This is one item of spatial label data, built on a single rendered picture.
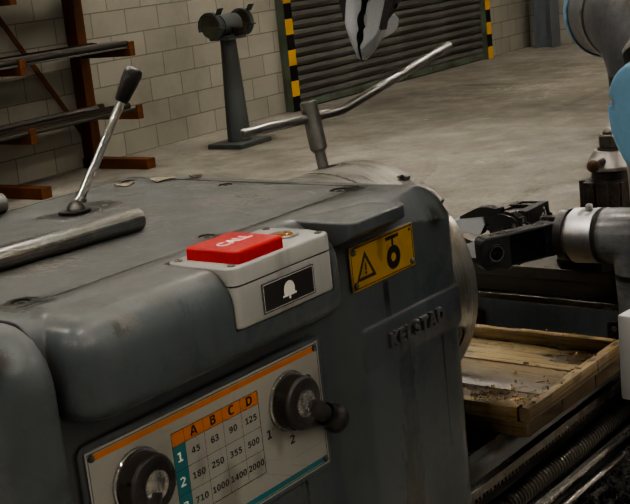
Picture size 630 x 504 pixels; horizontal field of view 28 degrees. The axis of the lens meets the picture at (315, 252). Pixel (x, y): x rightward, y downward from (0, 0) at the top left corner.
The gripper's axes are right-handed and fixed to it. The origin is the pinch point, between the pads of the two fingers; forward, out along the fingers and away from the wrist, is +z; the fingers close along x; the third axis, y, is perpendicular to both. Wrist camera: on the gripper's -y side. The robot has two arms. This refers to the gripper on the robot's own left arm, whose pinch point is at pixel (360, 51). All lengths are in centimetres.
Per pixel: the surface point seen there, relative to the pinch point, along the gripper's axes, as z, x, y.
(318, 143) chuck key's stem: 8.2, -6.2, -15.8
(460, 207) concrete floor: 206, 231, 461
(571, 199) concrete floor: 192, 179, 492
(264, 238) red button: 1, -33, -59
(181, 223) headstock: 6, -17, -52
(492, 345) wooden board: 45, -16, 22
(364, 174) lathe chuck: 9.8, -14.0, -16.4
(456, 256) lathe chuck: 16.9, -26.8, -13.8
